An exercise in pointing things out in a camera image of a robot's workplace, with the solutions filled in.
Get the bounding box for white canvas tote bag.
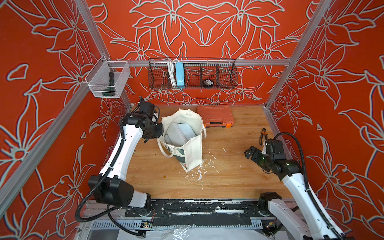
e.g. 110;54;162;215
157;109;207;172

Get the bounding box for grey pencil case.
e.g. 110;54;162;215
164;135;173;145
178;123;197;141
166;123;188;147

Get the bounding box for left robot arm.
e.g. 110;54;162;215
75;109;163;239

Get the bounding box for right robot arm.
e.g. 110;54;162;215
244;134;348;240

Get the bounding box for orange plastic tool case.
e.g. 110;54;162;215
197;105;235;128

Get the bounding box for orange black pliers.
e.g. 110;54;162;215
259;128;268;146

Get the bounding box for dark green flashlight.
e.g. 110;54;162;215
102;72;116;97

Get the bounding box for light blue box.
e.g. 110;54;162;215
175;62;185;89

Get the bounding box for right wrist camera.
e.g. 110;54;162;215
265;139;285;156

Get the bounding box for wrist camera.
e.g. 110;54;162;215
265;139;285;156
138;96;160;124

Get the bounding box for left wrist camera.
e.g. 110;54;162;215
138;96;160;124

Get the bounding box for white coiled cable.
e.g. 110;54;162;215
167;59;177;88

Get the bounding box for black wire wall basket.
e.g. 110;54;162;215
148;58;239;90

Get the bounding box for clear acrylic wall box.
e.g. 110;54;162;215
85;56;131;99

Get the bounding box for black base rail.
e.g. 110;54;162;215
123;199;278;230

